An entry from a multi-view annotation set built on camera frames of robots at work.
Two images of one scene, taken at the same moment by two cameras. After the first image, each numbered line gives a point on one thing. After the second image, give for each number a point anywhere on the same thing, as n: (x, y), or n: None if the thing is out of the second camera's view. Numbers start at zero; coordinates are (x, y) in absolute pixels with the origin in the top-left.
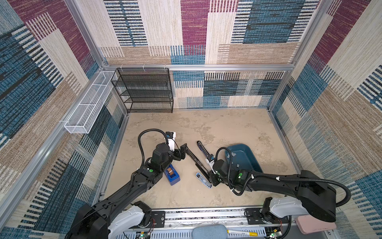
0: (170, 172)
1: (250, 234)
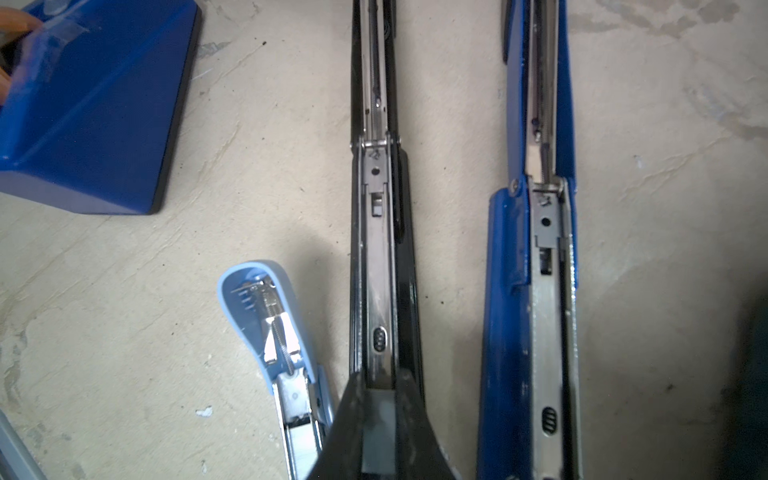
0: (97, 100)
1: None
